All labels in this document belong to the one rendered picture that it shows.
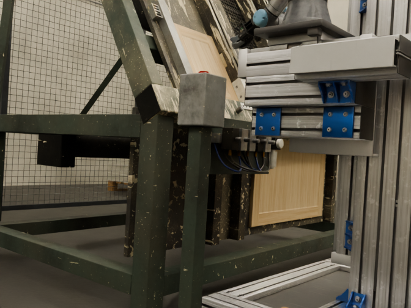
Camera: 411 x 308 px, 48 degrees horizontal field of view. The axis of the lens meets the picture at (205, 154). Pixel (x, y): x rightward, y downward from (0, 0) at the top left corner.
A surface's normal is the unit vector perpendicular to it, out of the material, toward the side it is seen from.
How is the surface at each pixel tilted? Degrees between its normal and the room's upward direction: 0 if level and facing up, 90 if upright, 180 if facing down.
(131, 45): 90
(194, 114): 90
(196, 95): 90
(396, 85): 90
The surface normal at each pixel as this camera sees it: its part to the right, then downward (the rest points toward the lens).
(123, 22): -0.64, -0.04
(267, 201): 0.77, 0.05
